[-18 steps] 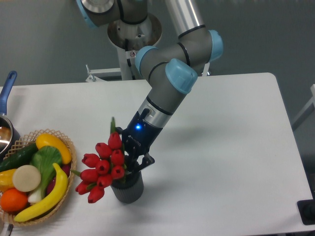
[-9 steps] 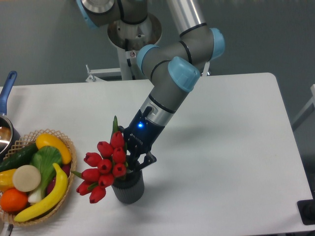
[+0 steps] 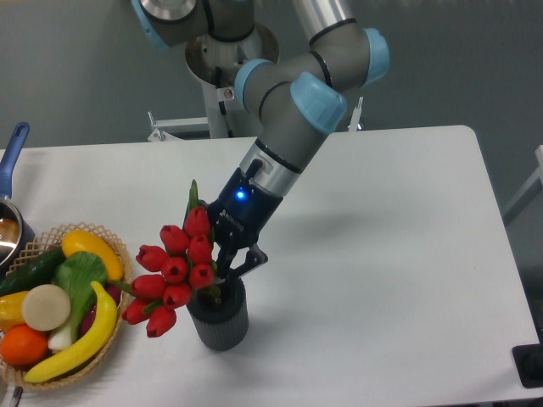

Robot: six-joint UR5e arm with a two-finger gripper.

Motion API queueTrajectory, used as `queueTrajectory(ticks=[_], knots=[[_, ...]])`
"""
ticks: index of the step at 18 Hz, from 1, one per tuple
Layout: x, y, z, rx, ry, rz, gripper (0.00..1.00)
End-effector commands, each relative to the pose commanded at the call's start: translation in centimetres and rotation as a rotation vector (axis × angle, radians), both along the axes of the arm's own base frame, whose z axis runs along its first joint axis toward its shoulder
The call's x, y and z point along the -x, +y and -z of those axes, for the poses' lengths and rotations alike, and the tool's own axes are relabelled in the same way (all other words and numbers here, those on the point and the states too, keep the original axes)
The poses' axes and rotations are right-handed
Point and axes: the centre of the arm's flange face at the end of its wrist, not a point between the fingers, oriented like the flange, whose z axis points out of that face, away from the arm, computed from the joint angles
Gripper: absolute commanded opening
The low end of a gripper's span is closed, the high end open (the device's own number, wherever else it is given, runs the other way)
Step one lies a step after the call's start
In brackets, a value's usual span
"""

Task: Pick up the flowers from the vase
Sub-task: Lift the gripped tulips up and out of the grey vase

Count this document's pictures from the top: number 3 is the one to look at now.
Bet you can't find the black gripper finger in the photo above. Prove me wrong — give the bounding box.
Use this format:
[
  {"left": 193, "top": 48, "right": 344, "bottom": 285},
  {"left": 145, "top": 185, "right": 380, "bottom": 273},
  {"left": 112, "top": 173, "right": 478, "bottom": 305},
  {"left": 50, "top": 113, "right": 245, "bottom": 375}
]
[
  {"left": 183, "top": 204, "right": 211, "bottom": 229},
  {"left": 216, "top": 243, "right": 268, "bottom": 282}
]

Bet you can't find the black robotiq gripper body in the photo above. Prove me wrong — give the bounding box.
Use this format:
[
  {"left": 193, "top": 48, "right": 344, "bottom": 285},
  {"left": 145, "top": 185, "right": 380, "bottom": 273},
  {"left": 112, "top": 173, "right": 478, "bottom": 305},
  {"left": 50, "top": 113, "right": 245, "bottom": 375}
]
[{"left": 207, "top": 168, "right": 283, "bottom": 250}]

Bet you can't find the red tulip bouquet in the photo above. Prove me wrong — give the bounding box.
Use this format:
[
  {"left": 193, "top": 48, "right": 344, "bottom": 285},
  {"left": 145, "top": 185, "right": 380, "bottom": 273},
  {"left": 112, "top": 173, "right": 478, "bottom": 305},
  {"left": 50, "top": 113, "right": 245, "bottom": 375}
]
[{"left": 112, "top": 181, "right": 221, "bottom": 338}]

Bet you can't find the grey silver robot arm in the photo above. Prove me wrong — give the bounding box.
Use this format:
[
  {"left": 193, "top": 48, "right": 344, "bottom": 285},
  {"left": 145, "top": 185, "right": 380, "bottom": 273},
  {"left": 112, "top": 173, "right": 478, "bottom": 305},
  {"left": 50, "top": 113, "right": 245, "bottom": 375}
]
[{"left": 132, "top": 1, "right": 390, "bottom": 280}]

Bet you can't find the dark grey ribbed vase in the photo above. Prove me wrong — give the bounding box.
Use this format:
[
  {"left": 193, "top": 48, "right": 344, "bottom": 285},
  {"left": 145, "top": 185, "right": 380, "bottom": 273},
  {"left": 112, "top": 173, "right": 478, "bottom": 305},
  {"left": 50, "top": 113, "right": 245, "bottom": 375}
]
[{"left": 187, "top": 279, "right": 249, "bottom": 351}]

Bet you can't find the dark red fruit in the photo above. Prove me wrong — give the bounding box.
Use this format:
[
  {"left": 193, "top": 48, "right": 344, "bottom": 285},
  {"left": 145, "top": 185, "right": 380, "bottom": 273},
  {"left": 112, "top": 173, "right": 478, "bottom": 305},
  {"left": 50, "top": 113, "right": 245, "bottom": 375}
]
[{"left": 79, "top": 284, "right": 121, "bottom": 337}]

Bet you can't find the green bok choy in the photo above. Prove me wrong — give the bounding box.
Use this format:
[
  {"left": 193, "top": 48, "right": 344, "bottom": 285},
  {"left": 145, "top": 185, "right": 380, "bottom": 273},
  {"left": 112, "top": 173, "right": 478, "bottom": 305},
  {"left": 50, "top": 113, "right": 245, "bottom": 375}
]
[{"left": 48, "top": 252, "right": 107, "bottom": 353}]

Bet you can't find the yellow banana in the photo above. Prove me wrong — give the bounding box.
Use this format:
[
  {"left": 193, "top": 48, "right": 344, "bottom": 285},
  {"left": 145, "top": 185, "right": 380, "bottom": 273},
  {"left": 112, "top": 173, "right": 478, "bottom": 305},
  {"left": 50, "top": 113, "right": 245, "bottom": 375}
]
[{"left": 24, "top": 282, "right": 117, "bottom": 383}]

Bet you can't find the woven wicker basket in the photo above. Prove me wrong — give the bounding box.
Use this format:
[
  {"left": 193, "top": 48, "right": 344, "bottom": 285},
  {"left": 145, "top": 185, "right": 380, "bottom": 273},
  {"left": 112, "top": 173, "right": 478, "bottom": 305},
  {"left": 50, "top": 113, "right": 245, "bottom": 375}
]
[{"left": 1, "top": 222, "right": 132, "bottom": 391}]

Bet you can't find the green cucumber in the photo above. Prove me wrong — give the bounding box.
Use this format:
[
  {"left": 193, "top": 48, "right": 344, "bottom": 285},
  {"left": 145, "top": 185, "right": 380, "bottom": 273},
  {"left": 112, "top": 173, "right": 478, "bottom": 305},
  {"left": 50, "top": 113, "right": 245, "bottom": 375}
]
[{"left": 1, "top": 247, "right": 66, "bottom": 296}]

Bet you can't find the beige round disc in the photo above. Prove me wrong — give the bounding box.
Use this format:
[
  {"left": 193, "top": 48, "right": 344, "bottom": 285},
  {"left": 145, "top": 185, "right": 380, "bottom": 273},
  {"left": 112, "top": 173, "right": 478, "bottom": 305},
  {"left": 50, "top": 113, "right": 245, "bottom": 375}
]
[{"left": 21, "top": 284, "right": 71, "bottom": 332}]

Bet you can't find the yellow bell pepper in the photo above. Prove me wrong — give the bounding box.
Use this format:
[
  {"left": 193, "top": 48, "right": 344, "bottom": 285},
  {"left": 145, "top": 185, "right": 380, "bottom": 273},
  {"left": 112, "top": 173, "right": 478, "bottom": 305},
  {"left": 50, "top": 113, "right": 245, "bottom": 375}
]
[{"left": 0, "top": 291, "right": 28, "bottom": 332}]

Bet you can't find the orange fruit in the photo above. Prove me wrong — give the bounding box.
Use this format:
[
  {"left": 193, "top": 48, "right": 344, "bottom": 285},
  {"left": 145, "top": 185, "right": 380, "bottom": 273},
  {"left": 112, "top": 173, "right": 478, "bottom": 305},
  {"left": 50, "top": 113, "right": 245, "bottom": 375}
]
[{"left": 1, "top": 325, "right": 48, "bottom": 366}]

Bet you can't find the black device at table edge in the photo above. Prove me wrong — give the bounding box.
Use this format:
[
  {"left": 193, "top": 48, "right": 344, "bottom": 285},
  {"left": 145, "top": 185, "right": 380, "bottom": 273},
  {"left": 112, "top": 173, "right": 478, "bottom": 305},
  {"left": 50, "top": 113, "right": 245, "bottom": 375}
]
[{"left": 512, "top": 343, "right": 542, "bottom": 388}]

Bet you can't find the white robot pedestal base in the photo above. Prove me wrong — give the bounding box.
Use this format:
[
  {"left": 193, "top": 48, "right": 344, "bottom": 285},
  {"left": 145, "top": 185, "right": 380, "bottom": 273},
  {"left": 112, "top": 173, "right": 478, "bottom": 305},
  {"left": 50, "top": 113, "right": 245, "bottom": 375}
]
[{"left": 142, "top": 3, "right": 371, "bottom": 138}]

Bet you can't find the blue handled saucepan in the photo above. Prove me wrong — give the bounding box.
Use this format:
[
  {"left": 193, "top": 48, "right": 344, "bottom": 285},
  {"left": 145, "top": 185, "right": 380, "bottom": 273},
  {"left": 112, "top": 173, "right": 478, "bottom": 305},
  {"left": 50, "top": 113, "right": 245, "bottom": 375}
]
[{"left": 1, "top": 122, "right": 35, "bottom": 279}]

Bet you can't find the white furniture frame right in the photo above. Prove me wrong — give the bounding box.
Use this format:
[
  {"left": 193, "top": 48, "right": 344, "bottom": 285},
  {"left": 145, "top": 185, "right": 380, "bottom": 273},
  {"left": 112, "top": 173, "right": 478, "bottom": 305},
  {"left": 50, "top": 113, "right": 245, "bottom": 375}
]
[{"left": 502, "top": 145, "right": 542, "bottom": 227}]

